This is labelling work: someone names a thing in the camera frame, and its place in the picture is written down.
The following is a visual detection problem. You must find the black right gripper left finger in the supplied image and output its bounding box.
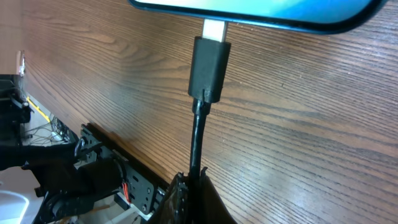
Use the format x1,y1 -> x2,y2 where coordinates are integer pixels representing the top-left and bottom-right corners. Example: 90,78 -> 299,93
147,172 -> 189,224

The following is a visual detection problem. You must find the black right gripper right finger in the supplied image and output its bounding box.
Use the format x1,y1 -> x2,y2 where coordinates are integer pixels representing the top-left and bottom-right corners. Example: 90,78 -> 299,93
198,167 -> 237,224

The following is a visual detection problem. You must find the black USB charging cable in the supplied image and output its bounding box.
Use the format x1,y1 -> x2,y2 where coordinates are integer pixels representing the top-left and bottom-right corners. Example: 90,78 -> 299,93
186,17 -> 233,224

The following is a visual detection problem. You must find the blue Samsung Galaxy smartphone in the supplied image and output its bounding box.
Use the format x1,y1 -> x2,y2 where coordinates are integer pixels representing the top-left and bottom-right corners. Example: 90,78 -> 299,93
129,0 -> 387,35

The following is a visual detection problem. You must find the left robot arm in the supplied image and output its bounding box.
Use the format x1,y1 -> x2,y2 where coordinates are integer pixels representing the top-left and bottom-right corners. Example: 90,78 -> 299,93
1,143 -> 125,223

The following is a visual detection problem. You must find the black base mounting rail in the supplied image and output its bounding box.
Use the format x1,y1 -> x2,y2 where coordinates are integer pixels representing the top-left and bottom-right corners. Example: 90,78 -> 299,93
75,123 -> 169,221

